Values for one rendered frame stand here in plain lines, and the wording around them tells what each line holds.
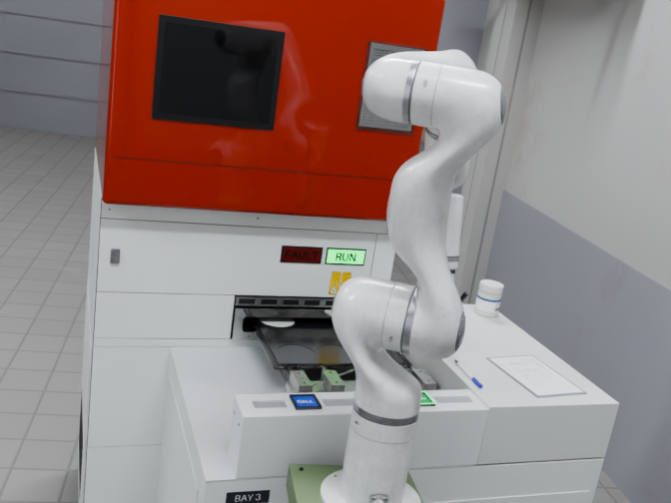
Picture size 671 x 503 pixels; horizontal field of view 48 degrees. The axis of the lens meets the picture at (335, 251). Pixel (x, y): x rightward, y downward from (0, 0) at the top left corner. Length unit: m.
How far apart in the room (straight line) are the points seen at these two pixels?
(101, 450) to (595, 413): 1.30
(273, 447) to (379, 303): 0.43
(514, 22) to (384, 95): 3.60
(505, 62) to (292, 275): 2.92
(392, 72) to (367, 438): 0.63
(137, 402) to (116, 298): 0.31
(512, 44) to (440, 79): 3.60
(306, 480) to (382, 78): 0.77
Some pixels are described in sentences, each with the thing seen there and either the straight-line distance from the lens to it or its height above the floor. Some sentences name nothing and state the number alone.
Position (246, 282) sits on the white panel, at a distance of 2.09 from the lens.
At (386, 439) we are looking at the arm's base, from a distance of 1.37.
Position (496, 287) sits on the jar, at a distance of 2.26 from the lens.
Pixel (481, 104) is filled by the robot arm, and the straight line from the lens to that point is 1.18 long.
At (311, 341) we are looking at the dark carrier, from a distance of 2.05.
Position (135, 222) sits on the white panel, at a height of 1.17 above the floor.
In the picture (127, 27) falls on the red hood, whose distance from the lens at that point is 1.87.
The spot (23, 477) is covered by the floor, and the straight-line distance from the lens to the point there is 3.09.
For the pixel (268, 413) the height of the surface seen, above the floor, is 0.96.
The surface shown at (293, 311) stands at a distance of 2.14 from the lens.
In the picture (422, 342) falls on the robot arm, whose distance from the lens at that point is 1.29.
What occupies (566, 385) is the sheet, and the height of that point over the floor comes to 0.97.
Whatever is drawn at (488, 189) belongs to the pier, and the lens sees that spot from 4.86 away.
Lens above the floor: 1.70
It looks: 16 degrees down
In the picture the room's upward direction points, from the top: 9 degrees clockwise
